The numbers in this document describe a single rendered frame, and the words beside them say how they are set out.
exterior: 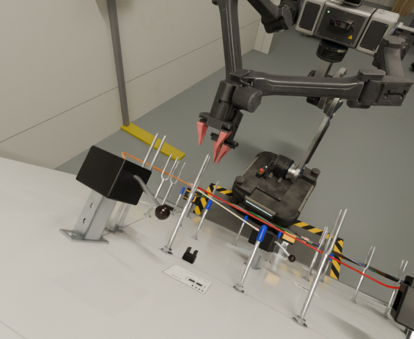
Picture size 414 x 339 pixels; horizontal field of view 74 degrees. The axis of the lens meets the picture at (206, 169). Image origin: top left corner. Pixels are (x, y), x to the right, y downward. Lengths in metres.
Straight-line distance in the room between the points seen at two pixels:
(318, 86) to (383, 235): 1.98
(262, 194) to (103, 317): 1.99
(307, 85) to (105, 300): 0.79
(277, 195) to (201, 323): 1.94
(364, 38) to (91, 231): 1.37
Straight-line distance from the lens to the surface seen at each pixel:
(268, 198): 2.12
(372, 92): 0.95
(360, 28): 1.48
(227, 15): 1.07
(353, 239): 2.54
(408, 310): 0.37
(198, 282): 0.32
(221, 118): 0.81
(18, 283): 0.20
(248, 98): 0.76
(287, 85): 0.87
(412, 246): 2.81
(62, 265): 0.24
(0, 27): 2.09
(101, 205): 0.29
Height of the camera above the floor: 1.81
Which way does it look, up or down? 46 degrees down
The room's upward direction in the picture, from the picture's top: 9 degrees clockwise
